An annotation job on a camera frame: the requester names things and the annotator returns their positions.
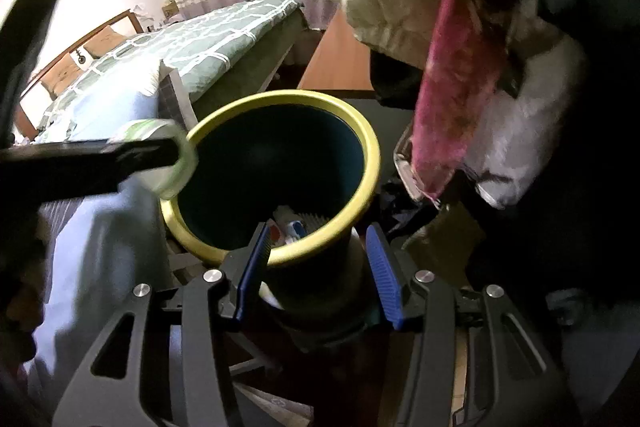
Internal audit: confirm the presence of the red quilted jacket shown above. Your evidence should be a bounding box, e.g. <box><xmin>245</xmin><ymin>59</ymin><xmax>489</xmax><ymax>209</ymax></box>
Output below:
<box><xmin>411</xmin><ymin>0</ymin><xmax>514</xmax><ymax>200</ymax></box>

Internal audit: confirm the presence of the green plaid bed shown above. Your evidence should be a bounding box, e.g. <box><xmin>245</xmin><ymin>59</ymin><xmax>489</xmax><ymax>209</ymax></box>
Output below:
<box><xmin>36</xmin><ymin>0</ymin><xmax>308</xmax><ymax>143</ymax></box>

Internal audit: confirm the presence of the left brown pillow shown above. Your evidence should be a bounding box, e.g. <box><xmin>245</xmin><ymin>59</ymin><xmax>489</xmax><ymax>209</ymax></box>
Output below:
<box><xmin>40</xmin><ymin>53</ymin><xmax>82</xmax><ymax>100</ymax></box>

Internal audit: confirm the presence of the right brown pillow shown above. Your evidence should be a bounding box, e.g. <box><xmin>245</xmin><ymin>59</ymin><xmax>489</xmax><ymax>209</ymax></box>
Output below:
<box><xmin>82</xmin><ymin>25</ymin><xmax>127</xmax><ymax>58</ymax></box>

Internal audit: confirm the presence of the white green drink bottle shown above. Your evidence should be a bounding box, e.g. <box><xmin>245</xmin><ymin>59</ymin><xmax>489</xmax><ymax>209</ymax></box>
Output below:
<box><xmin>108</xmin><ymin>119</ymin><xmax>198</xmax><ymax>200</ymax></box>

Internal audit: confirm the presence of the brown pillow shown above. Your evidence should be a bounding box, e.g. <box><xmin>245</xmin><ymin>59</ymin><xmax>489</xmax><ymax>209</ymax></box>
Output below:
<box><xmin>40</xmin><ymin>53</ymin><xmax>82</xmax><ymax>100</ymax></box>
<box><xmin>82</xmin><ymin>25</ymin><xmax>127</xmax><ymax>58</ymax></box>

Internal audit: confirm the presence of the wooden desk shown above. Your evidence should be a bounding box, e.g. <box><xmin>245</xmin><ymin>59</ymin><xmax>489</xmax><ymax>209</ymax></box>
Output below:
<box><xmin>297</xmin><ymin>9</ymin><xmax>375</xmax><ymax>98</ymax></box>

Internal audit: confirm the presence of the wooden headboard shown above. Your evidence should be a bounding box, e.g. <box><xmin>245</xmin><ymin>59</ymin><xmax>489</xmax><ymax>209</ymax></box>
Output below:
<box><xmin>14</xmin><ymin>10</ymin><xmax>143</xmax><ymax>140</ymax></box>

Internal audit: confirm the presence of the yellow rimmed trash bin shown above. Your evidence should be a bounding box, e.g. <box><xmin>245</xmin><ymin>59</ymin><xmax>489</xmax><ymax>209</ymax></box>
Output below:
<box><xmin>160</xmin><ymin>90</ymin><xmax>381</xmax><ymax>343</ymax></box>

